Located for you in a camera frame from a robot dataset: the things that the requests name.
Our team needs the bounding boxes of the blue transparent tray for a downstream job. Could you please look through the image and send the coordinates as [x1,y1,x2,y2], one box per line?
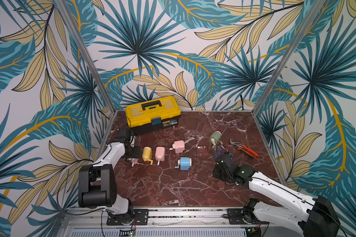
[213,147,224,158]

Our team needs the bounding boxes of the yellow pencil sharpener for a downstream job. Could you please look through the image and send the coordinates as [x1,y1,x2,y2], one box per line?
[142,147,153,165]

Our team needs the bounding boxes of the blue pencil sharpener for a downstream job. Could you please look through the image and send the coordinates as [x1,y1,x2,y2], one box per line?
[175,157,192,171]

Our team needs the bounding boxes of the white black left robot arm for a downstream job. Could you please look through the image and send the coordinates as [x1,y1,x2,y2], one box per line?
[78,127,139,216]

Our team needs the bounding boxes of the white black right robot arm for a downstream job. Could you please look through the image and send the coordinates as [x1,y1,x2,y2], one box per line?
[213,154,341,237]

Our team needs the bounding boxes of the green pencil sharpener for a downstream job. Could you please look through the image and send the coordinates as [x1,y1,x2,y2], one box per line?
[209,130,222,148]

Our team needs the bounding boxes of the pink transparent tray back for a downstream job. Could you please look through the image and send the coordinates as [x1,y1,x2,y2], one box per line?
[197,146,207,156]

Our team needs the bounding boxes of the yellow black toolbox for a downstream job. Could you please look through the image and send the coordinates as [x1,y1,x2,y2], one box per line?
[125,96,181,135]

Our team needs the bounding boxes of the orange handled pliers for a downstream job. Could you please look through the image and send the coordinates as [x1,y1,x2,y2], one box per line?
[229,139,259,158]

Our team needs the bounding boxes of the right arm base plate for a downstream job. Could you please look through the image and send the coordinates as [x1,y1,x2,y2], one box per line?
[226,208,257,225]

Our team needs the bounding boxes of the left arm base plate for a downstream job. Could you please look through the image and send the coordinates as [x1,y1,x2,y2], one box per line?
[106,209,149,226]

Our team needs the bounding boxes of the aluminium front rail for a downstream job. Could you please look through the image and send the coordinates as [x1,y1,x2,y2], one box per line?
[56,206,299,237]

